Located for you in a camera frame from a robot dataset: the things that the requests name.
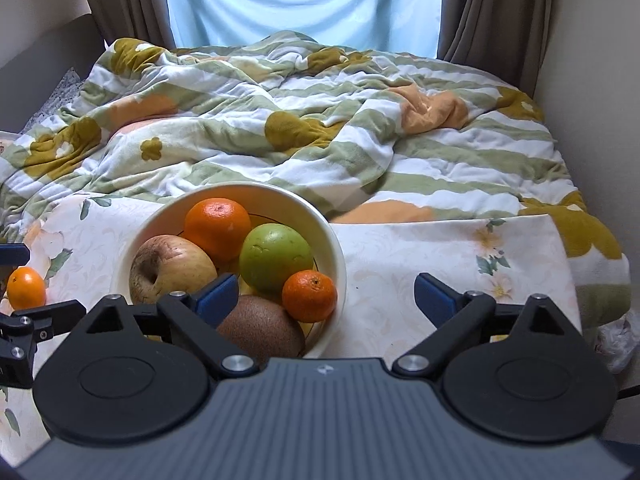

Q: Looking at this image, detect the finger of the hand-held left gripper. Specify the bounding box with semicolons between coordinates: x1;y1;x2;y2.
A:
0;243;30;267
0;300;87;346

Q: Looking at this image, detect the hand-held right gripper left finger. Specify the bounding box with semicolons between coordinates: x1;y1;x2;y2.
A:
82;272;261;379

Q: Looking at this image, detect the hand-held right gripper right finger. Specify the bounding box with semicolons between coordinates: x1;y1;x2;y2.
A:
392;272;583;376

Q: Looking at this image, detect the large orange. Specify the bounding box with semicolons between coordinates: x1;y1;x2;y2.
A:
6;266;47;311
184;198;252;263

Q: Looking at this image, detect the brown kiwi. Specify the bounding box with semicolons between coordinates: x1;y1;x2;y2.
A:
216;295;306;361

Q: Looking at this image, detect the yellow apple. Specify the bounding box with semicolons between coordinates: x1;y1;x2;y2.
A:
129;235;219;306

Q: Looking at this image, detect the green apple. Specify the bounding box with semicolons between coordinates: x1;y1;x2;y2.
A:
238;223;315;297

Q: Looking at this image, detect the small orange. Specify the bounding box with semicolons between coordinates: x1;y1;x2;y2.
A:
281;270;338;324

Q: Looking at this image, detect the cream ceramic bowl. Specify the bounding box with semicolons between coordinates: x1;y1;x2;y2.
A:
116;181;347;361

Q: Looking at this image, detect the floral tablecloth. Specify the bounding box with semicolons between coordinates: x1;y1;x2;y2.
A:
0;192;583;466

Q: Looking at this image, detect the grey speckled sheet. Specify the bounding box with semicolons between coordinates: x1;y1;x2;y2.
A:
20;67;93;133

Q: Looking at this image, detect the white plastic bag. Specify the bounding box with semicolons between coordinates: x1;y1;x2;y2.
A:
595;310;640;373

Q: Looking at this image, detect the striped floral blanket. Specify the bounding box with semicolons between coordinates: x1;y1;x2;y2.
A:
0;30;631;331

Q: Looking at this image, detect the brown curtain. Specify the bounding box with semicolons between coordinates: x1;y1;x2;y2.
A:
437;0;553;96
75;0;173;51

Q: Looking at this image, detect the light blue curtain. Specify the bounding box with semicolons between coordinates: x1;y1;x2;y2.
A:
160;0;443;58

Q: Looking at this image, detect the grey bed frame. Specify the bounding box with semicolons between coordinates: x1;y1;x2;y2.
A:
0;15;106;131

